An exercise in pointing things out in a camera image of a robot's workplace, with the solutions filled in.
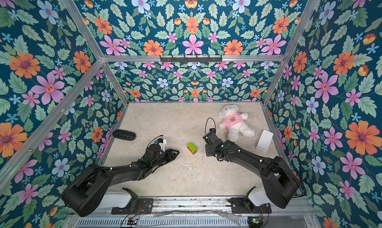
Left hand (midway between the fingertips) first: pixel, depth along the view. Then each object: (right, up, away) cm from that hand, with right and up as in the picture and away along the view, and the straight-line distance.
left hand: (180, 152), depth 87 cm
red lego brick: (+6, -1, +4) cm, 7 cm away
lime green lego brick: (+7, +2, +3) cm, 8 cm away
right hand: (+18, +3, 0) cm, 19 cm away
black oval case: (-39, +9, +11) cm, 41 cm away
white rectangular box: (+54, +6, +8) cm, 55 cm away
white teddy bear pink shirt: (+34, +18, +11) cm, 40 cm away
